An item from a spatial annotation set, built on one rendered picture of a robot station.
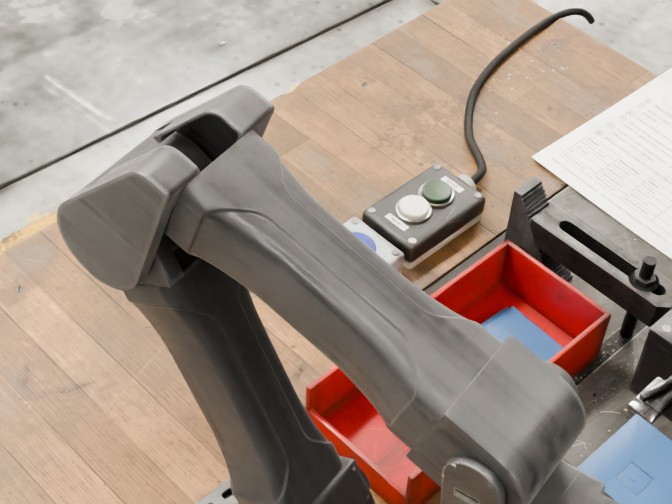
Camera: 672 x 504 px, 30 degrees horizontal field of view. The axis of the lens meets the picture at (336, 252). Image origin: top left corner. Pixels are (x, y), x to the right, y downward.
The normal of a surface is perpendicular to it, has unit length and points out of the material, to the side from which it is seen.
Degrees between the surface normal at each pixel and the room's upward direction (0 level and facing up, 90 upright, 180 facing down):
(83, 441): 0
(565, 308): 90
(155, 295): 88
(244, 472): 82
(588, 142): 1
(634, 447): 1
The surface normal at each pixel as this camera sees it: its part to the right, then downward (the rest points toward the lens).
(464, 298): 0.69, 0.55
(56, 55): 0.04, -0.68
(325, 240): 0.30, -0.50
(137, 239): -0.59, 0.58
